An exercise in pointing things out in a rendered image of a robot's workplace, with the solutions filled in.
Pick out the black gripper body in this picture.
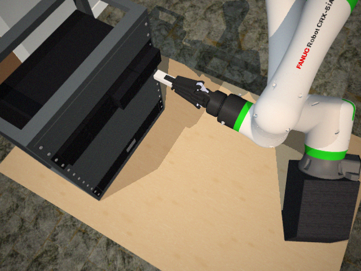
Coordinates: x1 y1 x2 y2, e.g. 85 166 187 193
194 88 228 117

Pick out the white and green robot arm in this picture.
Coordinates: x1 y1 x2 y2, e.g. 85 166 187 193
217 0 361 181

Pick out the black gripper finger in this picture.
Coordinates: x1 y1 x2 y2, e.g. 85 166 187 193
154 78 204 109
154 70 208 101

